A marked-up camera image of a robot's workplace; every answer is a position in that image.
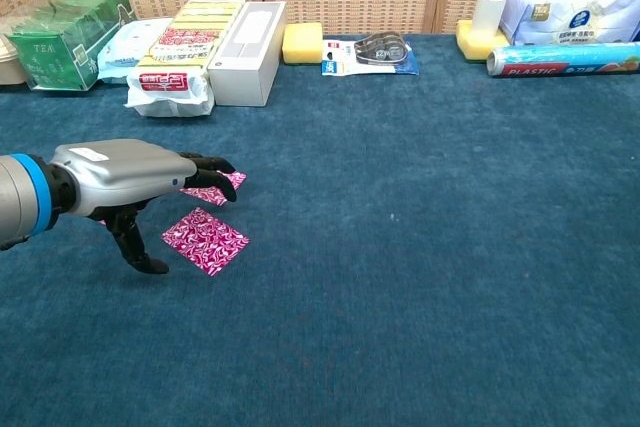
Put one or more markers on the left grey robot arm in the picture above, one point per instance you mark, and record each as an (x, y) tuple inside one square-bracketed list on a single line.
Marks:
[(20, 197)]

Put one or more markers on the white blue tissue bag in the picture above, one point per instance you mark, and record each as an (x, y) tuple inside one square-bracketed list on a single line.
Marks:
[(550, 12)]

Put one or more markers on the white roll cardboard core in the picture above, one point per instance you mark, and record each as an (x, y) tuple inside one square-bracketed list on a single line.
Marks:
[(487, 14)]

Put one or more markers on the blue plastic wrap roll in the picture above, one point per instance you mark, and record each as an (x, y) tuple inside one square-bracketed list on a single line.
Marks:
[(550, 59)]

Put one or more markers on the long white cardboard box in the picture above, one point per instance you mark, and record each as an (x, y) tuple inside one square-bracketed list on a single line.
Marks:
[(240, 82)]

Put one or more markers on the clear box green tea bags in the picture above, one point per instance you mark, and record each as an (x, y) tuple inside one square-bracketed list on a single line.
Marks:
[(50, 57)]

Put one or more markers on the correction tape blister pack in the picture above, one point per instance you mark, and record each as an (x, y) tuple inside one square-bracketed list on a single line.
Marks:
[(345, 62)]

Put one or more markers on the teal carpet table mat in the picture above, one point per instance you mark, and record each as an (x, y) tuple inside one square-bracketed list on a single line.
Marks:
[(400, 247)]

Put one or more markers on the yellow sponge multipack red label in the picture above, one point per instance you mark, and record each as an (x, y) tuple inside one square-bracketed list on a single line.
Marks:
[(185, 42)]

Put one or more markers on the beige lidded food container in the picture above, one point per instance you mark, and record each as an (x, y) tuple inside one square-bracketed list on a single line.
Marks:
[(10, 69)]

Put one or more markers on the light blue wet wipes pack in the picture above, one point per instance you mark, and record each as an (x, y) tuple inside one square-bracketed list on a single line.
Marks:
[(125, 47)]

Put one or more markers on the yellow sponge block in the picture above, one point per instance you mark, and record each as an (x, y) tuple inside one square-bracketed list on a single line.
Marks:
[(472, 47), (302, 44)]

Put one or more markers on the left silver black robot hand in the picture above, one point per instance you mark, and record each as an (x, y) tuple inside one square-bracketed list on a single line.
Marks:
[(125, 172)]

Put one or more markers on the pink white patterned square card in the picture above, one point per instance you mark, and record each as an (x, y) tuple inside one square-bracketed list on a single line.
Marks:
[(205, 242), (207, 195)]

